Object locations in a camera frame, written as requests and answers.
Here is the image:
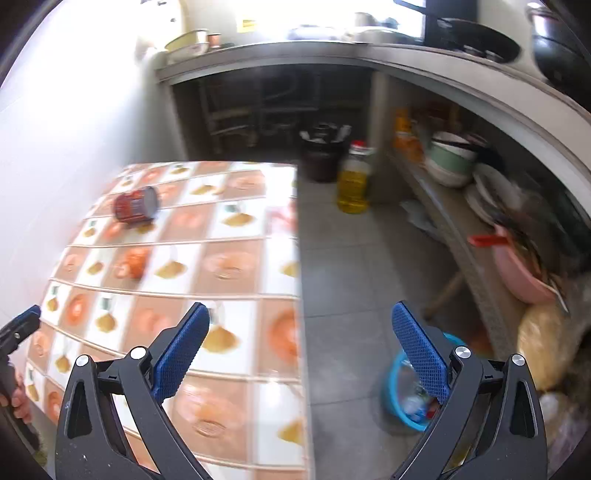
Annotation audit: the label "yellow sack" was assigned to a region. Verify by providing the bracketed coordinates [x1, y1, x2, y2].
[516, 302, 568, 393]

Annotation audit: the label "pink plastic basin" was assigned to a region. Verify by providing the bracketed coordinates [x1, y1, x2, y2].
[492, 222, 561, 305]

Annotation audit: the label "person's left hand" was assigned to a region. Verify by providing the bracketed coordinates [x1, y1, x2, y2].
[9, 375, 31, 423]

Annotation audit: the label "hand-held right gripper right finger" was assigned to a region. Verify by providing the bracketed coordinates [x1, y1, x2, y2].
[392, 300, 548, 480]

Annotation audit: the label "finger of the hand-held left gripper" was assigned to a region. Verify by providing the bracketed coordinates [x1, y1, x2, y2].
[0, 305, 42, 354]

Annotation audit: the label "sink drain pipe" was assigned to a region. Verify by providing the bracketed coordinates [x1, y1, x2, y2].
[203, 74, 324, 144]

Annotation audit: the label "clear plastic wrapper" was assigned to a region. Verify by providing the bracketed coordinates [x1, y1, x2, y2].
[401, 369, 439, 423]

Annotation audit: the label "printed tablecloth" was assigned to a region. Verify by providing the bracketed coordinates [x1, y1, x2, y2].
[25, 161, 310, 480]

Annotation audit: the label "enamel basin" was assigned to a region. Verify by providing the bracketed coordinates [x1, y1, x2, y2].
[164, 28, 209, 57]

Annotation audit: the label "cooking oil bottle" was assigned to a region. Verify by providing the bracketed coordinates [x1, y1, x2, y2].
[336, 141, 376, 215]

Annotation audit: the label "blue plastic waste basket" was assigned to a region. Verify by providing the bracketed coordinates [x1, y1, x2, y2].
[379, 332, 467, 432]

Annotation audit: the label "white paper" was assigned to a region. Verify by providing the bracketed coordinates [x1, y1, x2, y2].
[399, 198, 437, 229]

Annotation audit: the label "dark bin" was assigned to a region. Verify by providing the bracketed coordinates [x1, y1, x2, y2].
[299, 122, 352, 183]

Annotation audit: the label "red tin can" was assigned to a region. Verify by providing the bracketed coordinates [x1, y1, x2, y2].
[113, 185, 160, 224]

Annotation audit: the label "wooden stick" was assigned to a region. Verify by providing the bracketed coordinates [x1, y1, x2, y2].
[424, 271, 467, 319]

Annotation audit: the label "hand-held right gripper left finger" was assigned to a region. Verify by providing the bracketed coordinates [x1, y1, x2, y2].
[54, 302, 213, 480]

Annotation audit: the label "dark cooking pot with lid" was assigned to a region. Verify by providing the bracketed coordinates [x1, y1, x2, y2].
[526, 4, 587, 88]

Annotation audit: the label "stack of bowls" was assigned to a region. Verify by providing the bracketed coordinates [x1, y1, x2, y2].
[424, 131, 478, 188]

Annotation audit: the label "black wok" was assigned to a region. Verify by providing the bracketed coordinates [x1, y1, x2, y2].
[427, 16, 522, 63]

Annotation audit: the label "red handled utensil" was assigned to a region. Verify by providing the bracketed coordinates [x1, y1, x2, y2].
[468, 233, 511, 247]

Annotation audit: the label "orange packets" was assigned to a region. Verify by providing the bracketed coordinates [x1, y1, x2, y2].
[392, 108, 426, 164]

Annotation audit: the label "grey kitchen counter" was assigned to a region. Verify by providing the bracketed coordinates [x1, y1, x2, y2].
[154, 39, 591, 384]

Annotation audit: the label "stack of white plates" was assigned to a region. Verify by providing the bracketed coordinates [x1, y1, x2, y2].
[464, 162, 522, 227]

